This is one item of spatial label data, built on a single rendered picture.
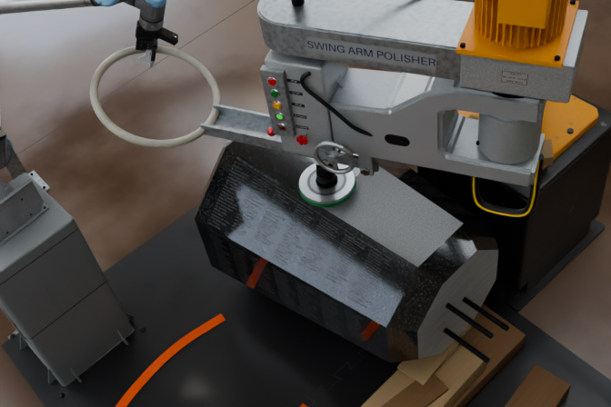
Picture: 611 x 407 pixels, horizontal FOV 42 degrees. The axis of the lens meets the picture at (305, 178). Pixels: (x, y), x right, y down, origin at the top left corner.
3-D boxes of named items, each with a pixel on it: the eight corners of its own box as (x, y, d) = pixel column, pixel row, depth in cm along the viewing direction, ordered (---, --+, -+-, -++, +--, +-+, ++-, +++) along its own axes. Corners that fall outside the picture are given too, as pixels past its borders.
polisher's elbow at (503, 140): (480, 120, 260) (483, 74, 246) (541, 126, 255) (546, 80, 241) (473, 162, 249) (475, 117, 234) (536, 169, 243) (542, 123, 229)
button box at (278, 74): (297, 132, 270) (285, 67, 249) (295, 137, 269) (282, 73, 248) (275, 128, 273) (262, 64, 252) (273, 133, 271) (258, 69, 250)
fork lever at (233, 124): (391, 141, 286) (391, 131, 282) (375, 179, 274) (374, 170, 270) (220, 106, 307) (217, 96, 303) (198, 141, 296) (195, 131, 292)
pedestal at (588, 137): (495, 162, 416) (504, 51, 362) (605, 228, 379) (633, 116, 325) (409, 234, 392) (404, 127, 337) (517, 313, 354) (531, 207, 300)
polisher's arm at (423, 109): (540, 167, 268) (555, 54, 232) (527, 218, 255) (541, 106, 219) (337, 130, 293) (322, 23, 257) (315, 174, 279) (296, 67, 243)
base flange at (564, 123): (507, 68, 354) (507, 59, 351) (603, 117, 327) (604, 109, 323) (432, 126, 336) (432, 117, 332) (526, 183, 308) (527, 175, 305)
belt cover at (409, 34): (581, 56, 233) (589, 9, 220) (566, 114, 218) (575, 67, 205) (283, 16, 265) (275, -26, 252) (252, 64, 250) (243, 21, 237)
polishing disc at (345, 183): (295, 169, 308) (295, 166, 308) (347, 157, 309) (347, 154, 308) (305, 209, 294) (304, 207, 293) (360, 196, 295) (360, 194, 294)
